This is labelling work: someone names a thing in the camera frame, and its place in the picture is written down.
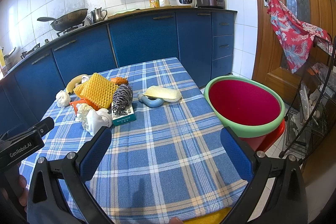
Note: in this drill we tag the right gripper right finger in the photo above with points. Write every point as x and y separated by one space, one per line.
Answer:
287 201

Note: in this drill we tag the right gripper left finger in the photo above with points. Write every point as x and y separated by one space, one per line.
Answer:
47 204

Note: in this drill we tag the white tissue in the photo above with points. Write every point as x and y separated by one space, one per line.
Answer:
62 99

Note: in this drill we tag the white paper wad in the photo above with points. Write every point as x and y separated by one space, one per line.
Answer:
81 115

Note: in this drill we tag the orange foam net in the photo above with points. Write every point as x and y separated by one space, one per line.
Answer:
84 102

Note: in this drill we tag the yellow foam fruit net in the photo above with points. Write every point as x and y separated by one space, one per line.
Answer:
98 90

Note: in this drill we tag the teal white cardboard box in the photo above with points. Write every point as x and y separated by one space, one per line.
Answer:
123 119

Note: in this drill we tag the metal scouring pad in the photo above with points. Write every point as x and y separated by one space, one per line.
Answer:
122 99

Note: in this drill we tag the blue curved plastic piece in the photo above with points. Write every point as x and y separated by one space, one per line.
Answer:
150 101

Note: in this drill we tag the pale yellow sponge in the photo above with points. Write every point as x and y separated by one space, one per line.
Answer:
168 95

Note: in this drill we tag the blue kitchen cabinets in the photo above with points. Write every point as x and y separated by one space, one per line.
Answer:
201 39

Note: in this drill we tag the person's left hand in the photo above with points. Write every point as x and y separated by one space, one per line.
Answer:
23 199

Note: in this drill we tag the red plastic stool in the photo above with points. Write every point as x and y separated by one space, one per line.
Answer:
263 143

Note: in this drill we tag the yellow banana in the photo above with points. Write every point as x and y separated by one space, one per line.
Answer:
76 81

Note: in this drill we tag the red basin green rim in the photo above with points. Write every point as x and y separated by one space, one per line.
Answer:
249 108

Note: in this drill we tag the blue plaid tablecloth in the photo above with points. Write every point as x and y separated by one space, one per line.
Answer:
169 162

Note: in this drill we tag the black wok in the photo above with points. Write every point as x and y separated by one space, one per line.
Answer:
66 21

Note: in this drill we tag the steel teapot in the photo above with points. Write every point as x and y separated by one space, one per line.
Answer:
97 15

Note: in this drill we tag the red floral cloth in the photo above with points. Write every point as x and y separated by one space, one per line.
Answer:
295 37

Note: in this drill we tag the yellow tin can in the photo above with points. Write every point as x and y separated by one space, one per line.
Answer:
154 3

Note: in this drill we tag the white bowl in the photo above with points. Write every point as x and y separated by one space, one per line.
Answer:
164 3

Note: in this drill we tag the wooden door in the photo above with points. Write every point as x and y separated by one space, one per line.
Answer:
271 68

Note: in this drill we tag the black wire rack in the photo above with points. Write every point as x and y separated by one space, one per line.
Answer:
311 114

